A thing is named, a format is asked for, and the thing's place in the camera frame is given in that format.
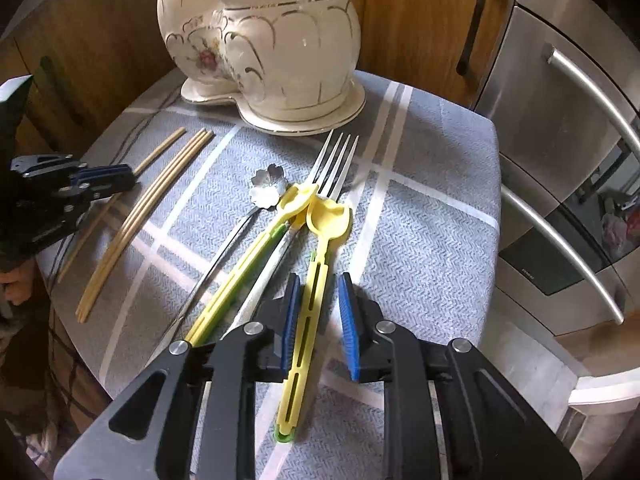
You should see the light bamboo chopstick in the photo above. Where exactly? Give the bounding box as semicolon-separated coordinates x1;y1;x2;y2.
79;130;215;324
75;128;207;317
77;129;212;321

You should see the yellow green plastic spoon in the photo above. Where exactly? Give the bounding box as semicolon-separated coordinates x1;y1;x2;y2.
184;183;319;347

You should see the flower-bowl steel spoon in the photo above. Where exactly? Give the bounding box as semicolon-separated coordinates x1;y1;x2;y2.
148;164;288;364

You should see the steel fork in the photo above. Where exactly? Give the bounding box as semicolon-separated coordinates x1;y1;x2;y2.
318;134;359;202
222;132;338;338

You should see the person's left hand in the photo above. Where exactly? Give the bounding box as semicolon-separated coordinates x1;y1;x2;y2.
0;258;36;306

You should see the grey plaid tablecloth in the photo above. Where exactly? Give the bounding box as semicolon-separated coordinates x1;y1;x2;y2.
37;69;504;480

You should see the cream floral ceramic utensil holder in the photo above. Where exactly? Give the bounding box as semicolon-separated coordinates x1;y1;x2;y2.
156;0;366;136

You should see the stainless steel oven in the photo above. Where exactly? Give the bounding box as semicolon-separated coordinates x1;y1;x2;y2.
476;0;639;336

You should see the oven handle bar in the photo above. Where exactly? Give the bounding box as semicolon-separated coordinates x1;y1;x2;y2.
546;46;640;159

